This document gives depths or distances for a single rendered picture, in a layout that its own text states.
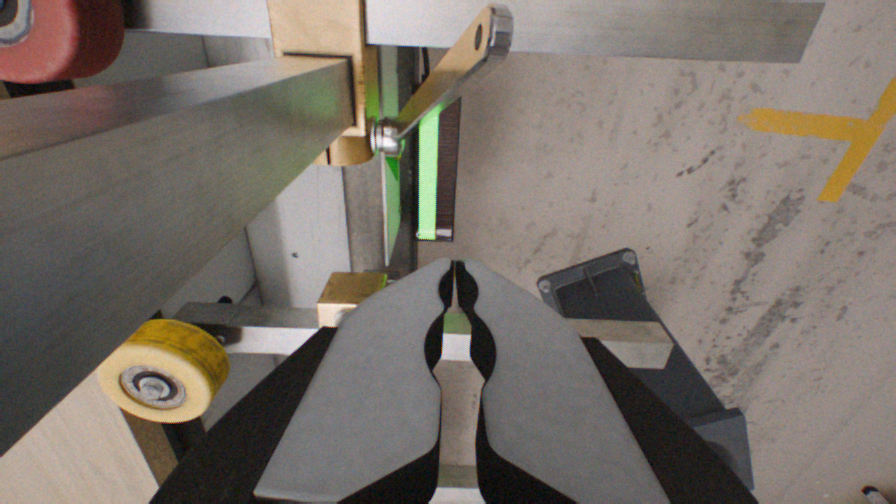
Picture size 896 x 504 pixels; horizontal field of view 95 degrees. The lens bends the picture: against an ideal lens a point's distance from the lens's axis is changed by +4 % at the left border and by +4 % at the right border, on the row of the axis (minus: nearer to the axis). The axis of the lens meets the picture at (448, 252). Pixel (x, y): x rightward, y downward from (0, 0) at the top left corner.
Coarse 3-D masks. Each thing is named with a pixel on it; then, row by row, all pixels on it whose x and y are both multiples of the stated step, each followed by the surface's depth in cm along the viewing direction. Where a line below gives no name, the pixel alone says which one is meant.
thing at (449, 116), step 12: (456, 108) 40; (444, 120) 40; (456, 120) 40; (444, 132) 41; (456, 132) 41; (444, 144) 42; (444, 156) 42; (444, 168) 43; (444, 180) 43; (444, 192) 44; (444, 204) 45; (444, 216) 45; (444, 228) 46
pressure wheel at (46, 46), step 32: (0, 0) 18; (32, 0) 18; (64, 0) 18; (96, 0) 20; (0, 32) 19; (32, 32) 19; (64, 32) 19; (96, 32) 20; (0, 64) 19; (32, 64) 19; (64, 64) 20; (96, 64) 21
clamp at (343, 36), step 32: (288, 0) 21; (320, 0) 21; (352, 0) 21; (288, 32) 22; (320, 32) 22; (352, 32) 22; (352, 64) 23; (352, 96) 23; (352, 128) 24; (320, 160) 25; (352, 160) 26
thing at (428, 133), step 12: (432, 120) 40; (420, 132) 41; (432, 132) 41; (420, 144) 42; (432, 144) 42; (420, 156) 42; (432, 156) 42; (420, 168) 43; (432, 168) 43; (420, 180) 43; (432, 180) 43; (420, 192) 44; (432, 192) 44; (420, 204) 45; (432, 204) 45; (420, 216) 45; (432, 216) 45; (420, 228) 46; (432, 228) 46
